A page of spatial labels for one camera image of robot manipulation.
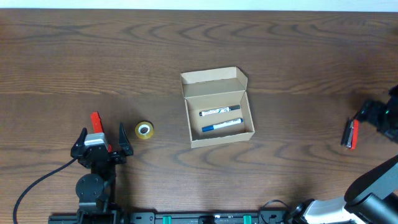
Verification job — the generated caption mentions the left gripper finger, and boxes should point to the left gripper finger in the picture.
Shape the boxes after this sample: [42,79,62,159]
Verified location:
[118,123,134,156]
[73,128,87,151]

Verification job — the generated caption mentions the yellow tape roll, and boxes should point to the yellow tape roll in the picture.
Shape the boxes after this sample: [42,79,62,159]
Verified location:
[135,121,154,139]

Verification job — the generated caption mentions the red black stapler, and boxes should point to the red black stapler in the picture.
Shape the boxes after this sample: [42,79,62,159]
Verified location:
[341,119,359,150]

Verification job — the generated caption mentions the black whiteboard marker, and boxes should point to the black whiteboard marker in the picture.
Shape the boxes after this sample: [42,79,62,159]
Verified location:
[199,105,241,116]

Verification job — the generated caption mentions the blue whiteboard marker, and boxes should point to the blue whiteboard marker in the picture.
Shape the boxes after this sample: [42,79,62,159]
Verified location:
[201,118,243,133]

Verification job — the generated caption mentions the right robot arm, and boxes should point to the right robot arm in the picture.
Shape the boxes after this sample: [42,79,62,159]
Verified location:
[287,86,397,223]

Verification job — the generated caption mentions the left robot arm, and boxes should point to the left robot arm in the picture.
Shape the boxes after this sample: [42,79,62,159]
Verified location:
[70,124,133,213]

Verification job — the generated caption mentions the open cardboard box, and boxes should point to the open cardboard box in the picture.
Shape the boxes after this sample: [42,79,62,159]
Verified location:
[180,67,255,148]

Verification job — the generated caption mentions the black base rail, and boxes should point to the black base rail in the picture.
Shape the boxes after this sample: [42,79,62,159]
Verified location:
[47,210,295,224]

